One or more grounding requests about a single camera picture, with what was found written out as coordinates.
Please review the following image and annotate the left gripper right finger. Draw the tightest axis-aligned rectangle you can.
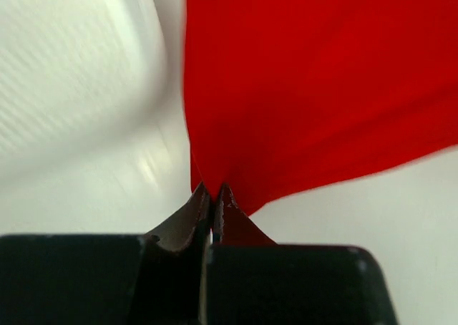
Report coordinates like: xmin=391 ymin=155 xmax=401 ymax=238
xmin=212 ymin=184 xmax=276 ymax=246

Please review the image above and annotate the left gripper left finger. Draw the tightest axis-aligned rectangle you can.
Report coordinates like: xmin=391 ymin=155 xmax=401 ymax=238
xmin=145 ymin=184 xmax=210 ymax=324

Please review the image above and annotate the bright red t-shirt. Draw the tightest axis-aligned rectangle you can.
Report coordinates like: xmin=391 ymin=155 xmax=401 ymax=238
xmin=183 ymin=0 xmax=457 ymax=214

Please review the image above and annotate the white perforated plastic basket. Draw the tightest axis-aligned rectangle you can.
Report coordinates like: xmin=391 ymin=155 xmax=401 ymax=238
xmin=1 ymin=0 xmax=167 ymax=182

